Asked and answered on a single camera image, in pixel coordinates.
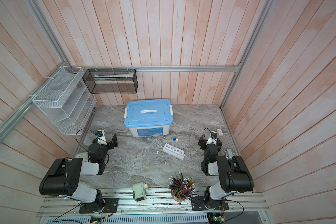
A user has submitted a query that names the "white plastic storage bin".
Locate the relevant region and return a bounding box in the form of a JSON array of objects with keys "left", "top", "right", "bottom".
[{"left": 128, "top": 125, "right": 171, "bottom": 137}]

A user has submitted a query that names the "blue plastic bin lid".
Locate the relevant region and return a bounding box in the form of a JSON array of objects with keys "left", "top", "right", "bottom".
[{"left": 124, "top": 99, "right": 174, "bottom": 128}]

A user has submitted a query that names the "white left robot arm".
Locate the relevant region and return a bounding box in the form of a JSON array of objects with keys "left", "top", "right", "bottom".
[{"left": 39, "top": 130, "right": 118, "bottom": 213}]

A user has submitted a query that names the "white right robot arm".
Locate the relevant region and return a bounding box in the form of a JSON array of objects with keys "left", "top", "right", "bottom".
[{"left": 196, "top": 132, "right": 254, "bottom": 210}]

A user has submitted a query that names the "white test tube rack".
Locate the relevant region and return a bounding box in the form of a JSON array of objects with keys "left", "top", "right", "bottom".
[{"left": 162, "top": 143, "right": 185, "bottom": 160}]

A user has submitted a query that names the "cup of coloured pencils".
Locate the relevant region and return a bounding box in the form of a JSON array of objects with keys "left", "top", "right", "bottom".
[{"left": 169, "top": 172, "right": 195, "bottom": 203}]

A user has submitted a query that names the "green white box device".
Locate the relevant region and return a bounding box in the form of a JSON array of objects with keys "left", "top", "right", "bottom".
[{"left": 133, "top": 182, "right": 152, "bottom": 202}]

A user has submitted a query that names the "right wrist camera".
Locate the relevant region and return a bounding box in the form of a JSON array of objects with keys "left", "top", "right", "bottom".
[{"left": 207, "top": 131, "right": 217, "bottom": 145}]

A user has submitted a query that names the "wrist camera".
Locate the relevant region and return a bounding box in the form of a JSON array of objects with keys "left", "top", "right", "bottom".
[
  {"left": 207, "top": 131, "right": 217, "bottom": 145},
  {"left": 95, "top": 129, "right": 107, "bottom": 145}
]

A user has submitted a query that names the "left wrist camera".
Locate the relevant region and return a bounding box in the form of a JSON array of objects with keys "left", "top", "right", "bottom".
[{"left": 95, "top": 129, "right": 107, "bottom": 145}]

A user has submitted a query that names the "round white wall clock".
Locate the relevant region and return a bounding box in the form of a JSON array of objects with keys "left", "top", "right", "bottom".
[{"left": 74, "top": 152, "right": 89, "bottom": 161}]

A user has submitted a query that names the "black mesh wall shelf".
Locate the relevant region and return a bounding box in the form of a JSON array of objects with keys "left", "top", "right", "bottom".
[{"left": 83, "top": 68, "right": 139, "bottom": 94}]

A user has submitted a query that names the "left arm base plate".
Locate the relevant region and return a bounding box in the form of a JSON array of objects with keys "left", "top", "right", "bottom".
[{"left": 79, "top": 198, "right": 119, "bottom": 214}]

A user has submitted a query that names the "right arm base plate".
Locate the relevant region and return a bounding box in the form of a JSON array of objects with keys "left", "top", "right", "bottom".
[{"left": 190, "top": 196, "right": 229, "bottom": 211}]

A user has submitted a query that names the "white wire wall rack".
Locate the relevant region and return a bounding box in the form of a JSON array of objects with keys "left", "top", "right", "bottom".
[{"left": 33, "top": 67, "right": 97, "bottom": 135}]

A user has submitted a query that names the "aluminium horizontal wall rail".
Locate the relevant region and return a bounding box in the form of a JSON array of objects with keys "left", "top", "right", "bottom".
[{"left": 68, "top": 65, "right": 240, "bottom": 72}]

